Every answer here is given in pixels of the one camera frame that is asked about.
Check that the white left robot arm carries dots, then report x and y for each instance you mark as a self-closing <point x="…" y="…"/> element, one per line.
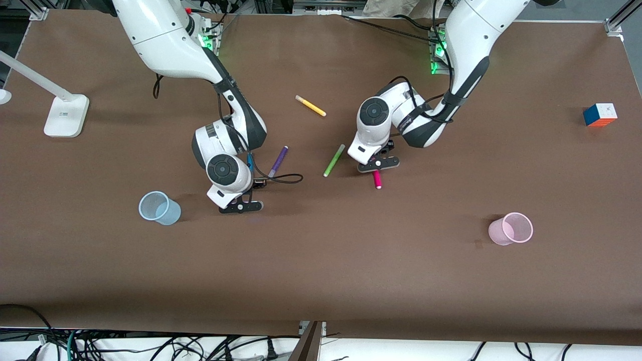
<point x="471" y="40"/>

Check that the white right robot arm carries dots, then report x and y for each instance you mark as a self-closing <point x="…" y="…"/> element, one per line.
<point x="165" y="45"/>

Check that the pink marker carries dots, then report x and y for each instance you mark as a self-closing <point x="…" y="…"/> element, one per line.
<point x="376" y="179"/>

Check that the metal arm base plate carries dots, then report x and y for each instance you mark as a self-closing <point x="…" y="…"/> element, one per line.
<point x="213" y="37"/>
<point x="435" y="55"/>

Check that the beige cloth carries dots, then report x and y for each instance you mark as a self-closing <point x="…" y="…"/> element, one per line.
<point x="396" y="7"/>

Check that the dark table support beam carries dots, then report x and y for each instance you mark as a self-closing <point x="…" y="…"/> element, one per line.
<point x="305" y="343"/>

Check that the yellow marker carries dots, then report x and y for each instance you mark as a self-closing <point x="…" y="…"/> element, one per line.
<point x="311" y="106"/>

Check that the black power plug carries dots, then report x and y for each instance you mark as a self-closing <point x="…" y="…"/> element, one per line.
<point x="271" y="350"/>

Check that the translucent pink plastic cup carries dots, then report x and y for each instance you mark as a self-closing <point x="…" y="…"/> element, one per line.
<point x="511" y="229"/>

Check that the colourful puzzle cube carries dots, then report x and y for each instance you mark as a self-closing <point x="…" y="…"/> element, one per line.
<point x="600" y="114"/>

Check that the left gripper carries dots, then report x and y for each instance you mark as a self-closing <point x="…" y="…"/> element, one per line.
<point x="386" y="147"/>

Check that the aluminium frame profile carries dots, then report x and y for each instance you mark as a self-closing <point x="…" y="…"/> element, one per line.
<point x="39" y="10"/>
<point x="619" y="20"/>

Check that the blue marker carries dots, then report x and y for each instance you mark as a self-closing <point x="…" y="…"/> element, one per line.
<point x="251" y="163"/>

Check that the white desk lamp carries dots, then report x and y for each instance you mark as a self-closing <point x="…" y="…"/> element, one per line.
<point x="65" y="118"/>

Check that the green marker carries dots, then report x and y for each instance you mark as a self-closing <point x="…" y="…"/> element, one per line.
<point x="334" y="160"/>

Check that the translucent blue plastic cup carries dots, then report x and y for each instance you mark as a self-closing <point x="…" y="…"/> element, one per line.
<point x="160" y="208"/>

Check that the purple marker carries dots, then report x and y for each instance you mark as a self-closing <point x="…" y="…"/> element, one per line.
<point x="279" y="161"/>

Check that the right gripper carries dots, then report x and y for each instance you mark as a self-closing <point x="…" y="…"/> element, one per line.
<point x="258" y="182"/>

